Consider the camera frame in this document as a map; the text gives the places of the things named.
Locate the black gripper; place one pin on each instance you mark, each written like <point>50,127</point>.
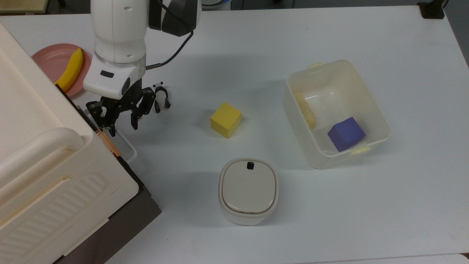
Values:
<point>124,101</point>

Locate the white plastic bin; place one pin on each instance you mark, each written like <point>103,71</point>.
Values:
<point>322,150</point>

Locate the panda figurine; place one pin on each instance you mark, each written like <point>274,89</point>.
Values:
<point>163,97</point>

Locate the black camera stand pole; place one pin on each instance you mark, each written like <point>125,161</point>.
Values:
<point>432,10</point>

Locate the beige mini trash can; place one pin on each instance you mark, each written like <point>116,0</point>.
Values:
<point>249,190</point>

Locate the pink plate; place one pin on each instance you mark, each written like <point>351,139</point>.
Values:
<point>51,60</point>

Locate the yellow toy banana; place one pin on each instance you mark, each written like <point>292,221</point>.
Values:
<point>71,69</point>

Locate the light wooden board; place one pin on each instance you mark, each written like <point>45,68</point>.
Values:
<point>22,5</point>

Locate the white blue round container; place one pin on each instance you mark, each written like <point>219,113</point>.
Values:
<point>216,3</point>

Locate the yellow foam cube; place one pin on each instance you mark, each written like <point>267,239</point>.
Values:
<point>225,119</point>

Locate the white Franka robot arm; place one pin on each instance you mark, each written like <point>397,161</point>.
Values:
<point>119,33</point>

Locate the purple foam cube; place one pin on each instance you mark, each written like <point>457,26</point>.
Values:
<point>346,134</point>

